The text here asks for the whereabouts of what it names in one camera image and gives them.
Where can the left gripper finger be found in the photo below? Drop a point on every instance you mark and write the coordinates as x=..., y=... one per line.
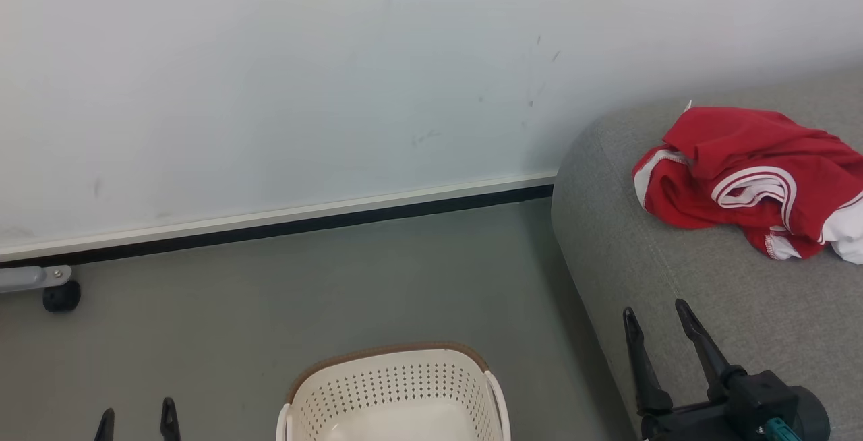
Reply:
x=105, y=427
x=170, y=421

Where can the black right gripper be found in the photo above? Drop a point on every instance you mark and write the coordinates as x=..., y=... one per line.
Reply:
x=688, y=424

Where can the red garment with white trim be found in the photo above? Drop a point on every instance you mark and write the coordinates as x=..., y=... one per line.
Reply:
x=735, y=151

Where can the beige perforated plastic laundry basket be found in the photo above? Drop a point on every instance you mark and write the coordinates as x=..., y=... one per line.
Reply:
x=398, y=394

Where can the grey fabric sofa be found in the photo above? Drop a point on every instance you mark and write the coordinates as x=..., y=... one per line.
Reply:
x=708, y=292

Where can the black caster wheel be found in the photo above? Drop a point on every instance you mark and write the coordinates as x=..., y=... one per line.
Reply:
x=62, y=297

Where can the grey metal furniture leg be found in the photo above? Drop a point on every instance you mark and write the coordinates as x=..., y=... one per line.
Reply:
x=27, y=278

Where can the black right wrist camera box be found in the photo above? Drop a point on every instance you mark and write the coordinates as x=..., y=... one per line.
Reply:
x=782, y=400

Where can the white black wall baseboard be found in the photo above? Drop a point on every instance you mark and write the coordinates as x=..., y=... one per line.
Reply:
x=270, y=222

